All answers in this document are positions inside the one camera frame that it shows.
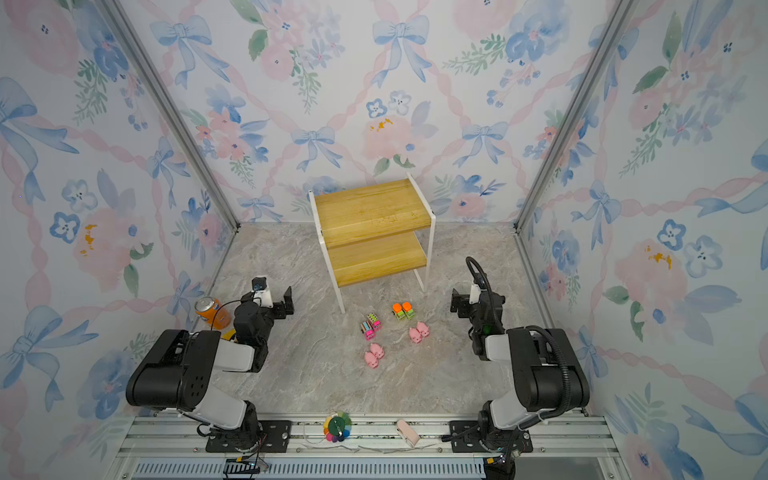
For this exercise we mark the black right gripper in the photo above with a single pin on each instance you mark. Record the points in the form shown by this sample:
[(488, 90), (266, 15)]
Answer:
[(460, 303)]

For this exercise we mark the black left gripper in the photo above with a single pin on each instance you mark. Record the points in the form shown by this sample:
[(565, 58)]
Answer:
[(279, 306)]

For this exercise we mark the pink pig toy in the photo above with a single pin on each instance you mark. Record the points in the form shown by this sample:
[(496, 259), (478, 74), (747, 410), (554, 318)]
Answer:
[(377, 350), (423, 329), (415, 335), (371, 360)]

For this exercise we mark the orange green toy car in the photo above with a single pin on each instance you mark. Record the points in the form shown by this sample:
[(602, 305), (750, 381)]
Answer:
[(408, 309), (398, 311)]

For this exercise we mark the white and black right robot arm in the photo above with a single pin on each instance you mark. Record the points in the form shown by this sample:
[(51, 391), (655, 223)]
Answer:
[(547, 378)]

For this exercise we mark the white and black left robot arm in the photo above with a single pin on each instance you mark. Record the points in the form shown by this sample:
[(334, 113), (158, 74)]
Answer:
[(176, 374)]

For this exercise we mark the red snack packet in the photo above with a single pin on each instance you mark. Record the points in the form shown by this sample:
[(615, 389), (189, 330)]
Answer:
[(228, 335)]

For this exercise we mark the orange soda can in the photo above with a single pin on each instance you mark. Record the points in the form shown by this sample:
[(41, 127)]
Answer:
[(213, 312)]

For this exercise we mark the pink green toy car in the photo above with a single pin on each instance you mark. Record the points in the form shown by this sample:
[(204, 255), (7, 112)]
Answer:
[(374, 321)]

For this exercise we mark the colourful round disc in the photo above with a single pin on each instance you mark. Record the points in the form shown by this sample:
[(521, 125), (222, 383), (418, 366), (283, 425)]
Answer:
[(337, 427)]

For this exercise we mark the pink eraser block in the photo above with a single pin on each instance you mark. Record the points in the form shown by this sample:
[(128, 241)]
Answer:
[(408, 433)]

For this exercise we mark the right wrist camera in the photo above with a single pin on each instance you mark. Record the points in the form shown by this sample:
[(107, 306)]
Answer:
[(474, 295)]

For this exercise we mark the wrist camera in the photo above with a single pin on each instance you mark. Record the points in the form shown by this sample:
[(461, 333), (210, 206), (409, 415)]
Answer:
[(474, 295), (261, 292)]

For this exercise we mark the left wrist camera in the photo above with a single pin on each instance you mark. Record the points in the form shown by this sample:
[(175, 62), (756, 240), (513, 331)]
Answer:
[(261, 292)]

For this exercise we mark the wooden two-tier shelf white frame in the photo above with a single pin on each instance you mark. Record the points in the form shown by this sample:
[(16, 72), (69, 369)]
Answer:
[(375, 231)]

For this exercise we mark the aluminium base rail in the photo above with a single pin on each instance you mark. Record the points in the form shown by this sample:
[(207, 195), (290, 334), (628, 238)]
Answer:
[(574, 446)]

